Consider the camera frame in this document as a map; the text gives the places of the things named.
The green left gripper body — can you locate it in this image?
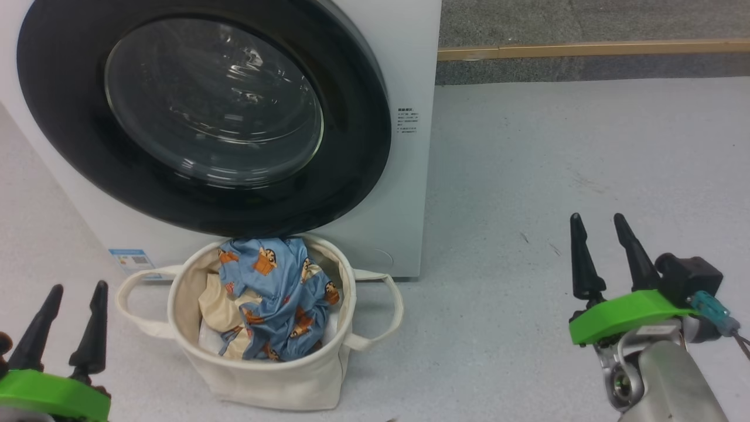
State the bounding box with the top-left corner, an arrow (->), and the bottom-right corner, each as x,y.
0,368 -> 112,422

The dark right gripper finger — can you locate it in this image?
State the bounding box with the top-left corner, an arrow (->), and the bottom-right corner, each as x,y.
570,213 -> 607,302
613,213 -> 662,292

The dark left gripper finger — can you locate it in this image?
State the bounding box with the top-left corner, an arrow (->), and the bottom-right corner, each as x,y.
69,280 -> 110,382
7,284 -> 64,371

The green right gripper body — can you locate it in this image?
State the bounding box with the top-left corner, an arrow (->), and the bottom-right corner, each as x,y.
568,289 -> 701,346

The blue cartoon print garment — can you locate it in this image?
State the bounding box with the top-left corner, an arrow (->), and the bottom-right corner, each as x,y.
198,236 -> 342,362

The round black glass washer door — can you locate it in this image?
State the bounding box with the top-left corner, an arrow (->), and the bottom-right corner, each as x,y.
16,0 -> 392,239

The cream canvas laundry basket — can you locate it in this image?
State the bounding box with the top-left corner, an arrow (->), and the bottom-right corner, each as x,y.
115,233 -> 405,411

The white front-load washing machine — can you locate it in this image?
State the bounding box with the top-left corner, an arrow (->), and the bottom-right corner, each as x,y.
0,0 -> 442,281

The white folded basket liner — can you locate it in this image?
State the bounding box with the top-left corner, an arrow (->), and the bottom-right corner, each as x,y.
198,315 -> 342,356

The blue energy label sticker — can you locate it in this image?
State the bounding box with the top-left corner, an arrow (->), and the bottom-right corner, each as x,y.
108,249 -> 156,281

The teal plug black camera cable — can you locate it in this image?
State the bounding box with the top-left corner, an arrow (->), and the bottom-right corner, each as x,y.
687,291 -> 750,359

